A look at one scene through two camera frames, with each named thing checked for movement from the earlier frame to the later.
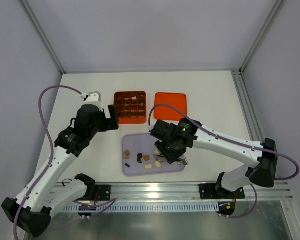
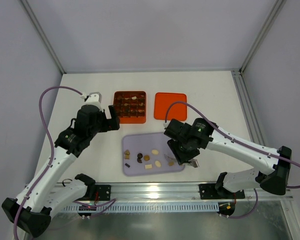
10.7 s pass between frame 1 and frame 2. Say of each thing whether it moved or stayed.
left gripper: stayed
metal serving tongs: moved
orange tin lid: stayed
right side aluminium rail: stayed
